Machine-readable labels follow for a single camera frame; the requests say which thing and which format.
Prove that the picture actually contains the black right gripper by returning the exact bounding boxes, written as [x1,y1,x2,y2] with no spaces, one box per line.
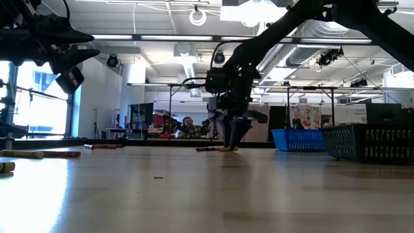
[206,64,269,151]

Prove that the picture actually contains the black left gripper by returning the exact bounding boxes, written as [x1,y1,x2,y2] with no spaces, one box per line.
[0,14,101,75]

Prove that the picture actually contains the blue plastic basket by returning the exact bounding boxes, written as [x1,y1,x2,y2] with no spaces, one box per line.
[271,128,327,153]

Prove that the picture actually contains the beige curtain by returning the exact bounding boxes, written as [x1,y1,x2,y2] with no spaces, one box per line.
[208,103,271,142]

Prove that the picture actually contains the person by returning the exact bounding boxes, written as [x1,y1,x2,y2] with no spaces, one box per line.
[176,116,203,139]

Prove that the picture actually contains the black ceiling spotlight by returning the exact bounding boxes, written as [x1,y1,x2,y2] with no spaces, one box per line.
[106,54,119,69]
[213,50,226,65]

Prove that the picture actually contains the black slanted bar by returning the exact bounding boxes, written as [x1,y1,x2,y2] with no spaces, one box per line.
[14,85,69,102]

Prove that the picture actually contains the window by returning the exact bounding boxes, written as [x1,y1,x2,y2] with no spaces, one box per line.
[0,60,71,137]

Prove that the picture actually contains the floral patterned cloth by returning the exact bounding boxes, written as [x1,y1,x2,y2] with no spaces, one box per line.
[290,105,322,129]

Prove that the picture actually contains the black computer monitor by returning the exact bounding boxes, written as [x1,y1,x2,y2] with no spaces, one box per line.
[129,102,155,126]

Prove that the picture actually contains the background desk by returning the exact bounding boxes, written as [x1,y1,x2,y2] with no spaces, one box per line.
[105,128,162,140]

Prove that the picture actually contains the long ceiling light bar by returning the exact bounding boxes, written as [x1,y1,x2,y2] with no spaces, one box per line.
[92,33,373,45]

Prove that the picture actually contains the black plastic basket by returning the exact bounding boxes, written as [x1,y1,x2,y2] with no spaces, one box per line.
[319,122,414,163]

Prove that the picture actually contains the black equipment case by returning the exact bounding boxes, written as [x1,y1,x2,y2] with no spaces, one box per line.
[365,102,414,126]

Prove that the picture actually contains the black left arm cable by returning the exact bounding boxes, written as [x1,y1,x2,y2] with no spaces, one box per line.
[61,0,71,21]

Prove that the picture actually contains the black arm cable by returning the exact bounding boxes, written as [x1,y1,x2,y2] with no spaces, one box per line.
[61,0,71,21]
[182,40,227,90]

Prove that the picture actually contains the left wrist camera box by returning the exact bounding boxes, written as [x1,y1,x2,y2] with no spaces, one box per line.
[54,65,85,95]

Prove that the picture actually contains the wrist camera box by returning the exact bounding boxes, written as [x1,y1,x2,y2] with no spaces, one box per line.
[204,67,228,94]
[54,65,85,95]

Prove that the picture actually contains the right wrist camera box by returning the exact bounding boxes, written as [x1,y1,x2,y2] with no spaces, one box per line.
[204,67,228,94]

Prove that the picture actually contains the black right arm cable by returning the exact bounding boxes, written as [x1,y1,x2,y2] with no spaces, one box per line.
[182,40,227,90]

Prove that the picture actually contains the black metal frame stand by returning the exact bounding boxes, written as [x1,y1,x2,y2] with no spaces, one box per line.
[286,85,336,127]
[167,83,218,140]

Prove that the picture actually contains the black aluminium table frame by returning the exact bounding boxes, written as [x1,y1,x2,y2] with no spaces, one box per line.
[0,137,276,151]

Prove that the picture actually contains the white hanging cable coil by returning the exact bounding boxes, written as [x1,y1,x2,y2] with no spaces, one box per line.
[188,8,208,27]

